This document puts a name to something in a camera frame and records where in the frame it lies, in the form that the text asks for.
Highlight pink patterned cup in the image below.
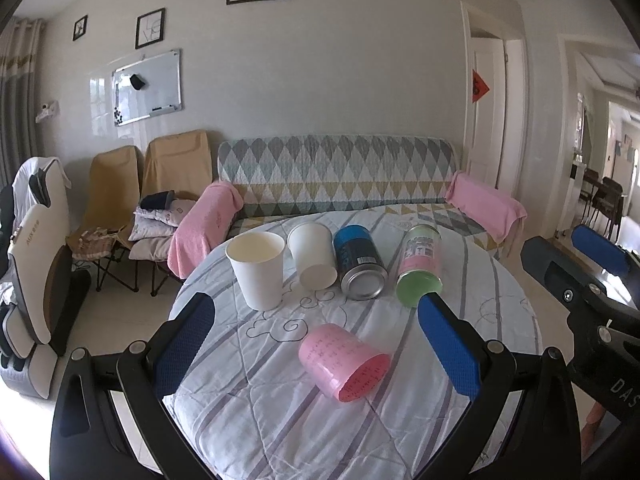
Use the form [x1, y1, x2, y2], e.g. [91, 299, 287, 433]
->
[299, 323, 391, 405]

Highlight diamond patterned sofa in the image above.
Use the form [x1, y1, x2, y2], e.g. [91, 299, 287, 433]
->
[167, 135, 528, 281]

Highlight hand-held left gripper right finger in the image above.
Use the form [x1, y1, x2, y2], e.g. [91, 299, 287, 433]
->
[417, 293, 584, 480]

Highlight small white paper cup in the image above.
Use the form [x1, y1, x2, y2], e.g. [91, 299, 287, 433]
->
[287, 223, 340, 291]

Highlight dark dining chairs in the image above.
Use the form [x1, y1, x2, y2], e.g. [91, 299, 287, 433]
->
[581, 169, 627, 242]

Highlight blue metal can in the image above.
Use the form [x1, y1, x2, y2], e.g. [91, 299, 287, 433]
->
[333, 224, 390, 301]

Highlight dark folded cloth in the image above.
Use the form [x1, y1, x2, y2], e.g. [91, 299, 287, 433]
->
[139, 189, 176, 210]

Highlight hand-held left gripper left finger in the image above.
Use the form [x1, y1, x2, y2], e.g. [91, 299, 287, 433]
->
[50, 291, 217, 480]

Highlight red diamond door sticker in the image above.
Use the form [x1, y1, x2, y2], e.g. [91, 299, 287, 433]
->
[469, 70, 494, 105]

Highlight wall whiteboard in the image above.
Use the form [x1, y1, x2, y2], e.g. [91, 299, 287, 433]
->
[110, 49, 182, 127]

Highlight stack of pale cushions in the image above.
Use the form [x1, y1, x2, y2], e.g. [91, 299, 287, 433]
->
[128, 198, 197, 261]

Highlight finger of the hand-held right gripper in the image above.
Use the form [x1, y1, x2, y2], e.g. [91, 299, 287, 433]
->
[571, 224, 640, 307]
[520, 236, 597, 312]

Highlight grey curtain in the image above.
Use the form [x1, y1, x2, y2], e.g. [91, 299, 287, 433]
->
[0, 17, 47, 188]

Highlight large white paper cup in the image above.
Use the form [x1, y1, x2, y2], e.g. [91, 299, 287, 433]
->
[225, 231, 286, 311]

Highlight beige folding chair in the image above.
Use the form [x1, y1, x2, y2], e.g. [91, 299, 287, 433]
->
[66, 145, 145, 292]
[131, 129, 214, 297]

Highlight pink towel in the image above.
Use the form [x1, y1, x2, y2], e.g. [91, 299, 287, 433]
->
[167, 181, 245, 280]
[444, 170, 528, 244]

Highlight woven bag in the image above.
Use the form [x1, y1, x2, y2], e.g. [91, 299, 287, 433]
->
[71, 229, 119, 262]

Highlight medium black picture frame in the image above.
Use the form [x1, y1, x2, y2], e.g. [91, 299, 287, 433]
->
[134, 8, 166, 50]

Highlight white door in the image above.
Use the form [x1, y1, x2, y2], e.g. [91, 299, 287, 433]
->
[461, 2, 527, 192]

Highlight striped quilted table cloth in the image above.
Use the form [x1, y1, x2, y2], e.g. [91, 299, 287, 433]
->
[164, 210, 544, 480]

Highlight white massage chair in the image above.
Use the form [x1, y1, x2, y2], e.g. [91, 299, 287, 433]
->
[0, 157, 92, 402]

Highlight green and pink bottle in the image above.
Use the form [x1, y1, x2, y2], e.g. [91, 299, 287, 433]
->
[395, 223, 445, 309]

